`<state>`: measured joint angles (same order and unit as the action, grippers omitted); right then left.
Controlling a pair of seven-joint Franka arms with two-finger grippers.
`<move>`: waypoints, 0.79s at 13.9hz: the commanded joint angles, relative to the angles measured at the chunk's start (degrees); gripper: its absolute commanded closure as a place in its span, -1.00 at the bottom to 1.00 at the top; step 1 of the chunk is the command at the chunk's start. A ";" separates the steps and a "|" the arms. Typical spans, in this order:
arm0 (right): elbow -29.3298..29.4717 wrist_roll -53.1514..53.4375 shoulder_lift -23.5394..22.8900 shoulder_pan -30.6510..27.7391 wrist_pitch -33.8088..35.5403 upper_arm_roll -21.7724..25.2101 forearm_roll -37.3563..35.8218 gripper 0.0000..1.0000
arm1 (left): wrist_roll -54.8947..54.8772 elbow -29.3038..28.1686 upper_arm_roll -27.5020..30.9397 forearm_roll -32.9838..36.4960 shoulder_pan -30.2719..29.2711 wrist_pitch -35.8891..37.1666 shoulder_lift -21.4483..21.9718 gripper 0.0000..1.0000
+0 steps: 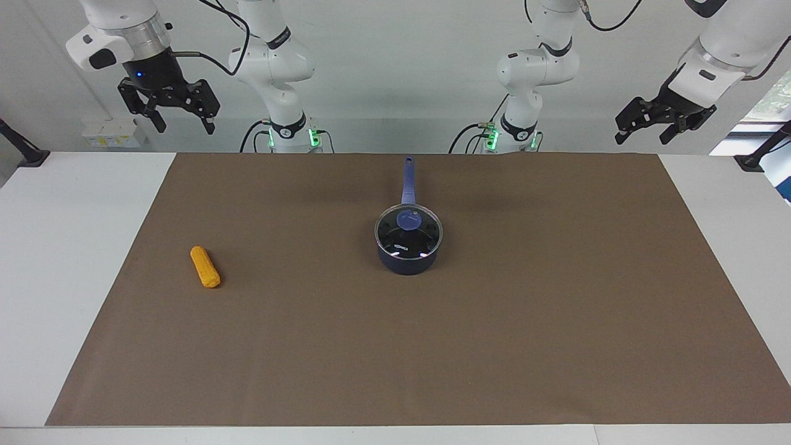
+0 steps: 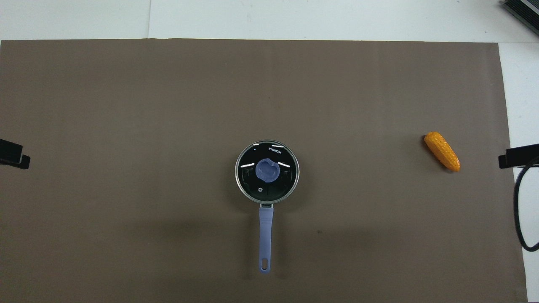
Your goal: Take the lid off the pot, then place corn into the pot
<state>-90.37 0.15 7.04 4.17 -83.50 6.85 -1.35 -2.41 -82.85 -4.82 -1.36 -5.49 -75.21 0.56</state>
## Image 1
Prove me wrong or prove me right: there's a brown table mat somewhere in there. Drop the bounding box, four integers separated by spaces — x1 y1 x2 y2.
44 153 791 427

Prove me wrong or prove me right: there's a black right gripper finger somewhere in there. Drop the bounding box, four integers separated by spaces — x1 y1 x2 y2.
179 79 221 135
117 79 167 134

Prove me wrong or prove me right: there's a black right arm base cable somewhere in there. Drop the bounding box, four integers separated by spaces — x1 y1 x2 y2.
239 119 273 154

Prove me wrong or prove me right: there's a window with white frame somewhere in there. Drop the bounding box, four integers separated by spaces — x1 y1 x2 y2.
709 68 791 157

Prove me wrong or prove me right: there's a black clamp stand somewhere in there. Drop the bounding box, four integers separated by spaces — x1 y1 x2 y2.
0 117 51 168
734 121 791 173

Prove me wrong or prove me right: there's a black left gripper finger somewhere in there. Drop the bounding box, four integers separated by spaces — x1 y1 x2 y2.
659 116 706 146
615 97 659 145

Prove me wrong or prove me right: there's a black arm base cable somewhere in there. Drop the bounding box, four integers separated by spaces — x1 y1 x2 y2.
239 119 273 154
448 93 511 155

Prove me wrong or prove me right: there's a white wall socket box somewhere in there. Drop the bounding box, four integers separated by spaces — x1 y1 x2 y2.
82 118 148 149

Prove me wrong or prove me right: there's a black arm gripper cable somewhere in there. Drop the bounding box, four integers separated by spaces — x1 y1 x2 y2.
170 0 251 78
524 0 645 33

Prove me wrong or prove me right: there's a black left arm base cable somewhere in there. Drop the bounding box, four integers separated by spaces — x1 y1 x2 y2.
448 93 511 155

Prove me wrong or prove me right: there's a yellow corn cob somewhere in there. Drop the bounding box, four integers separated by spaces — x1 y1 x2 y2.
190 246 221 289

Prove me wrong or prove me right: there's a black right arm gripper cable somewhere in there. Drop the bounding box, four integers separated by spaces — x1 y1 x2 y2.
170 0 251 78

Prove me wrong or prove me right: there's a dark blue pot with handle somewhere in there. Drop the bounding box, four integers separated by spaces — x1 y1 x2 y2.
374 156 444 276

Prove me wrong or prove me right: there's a black left arm gripper cable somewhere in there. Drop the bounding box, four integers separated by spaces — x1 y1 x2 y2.
524 0 645 33

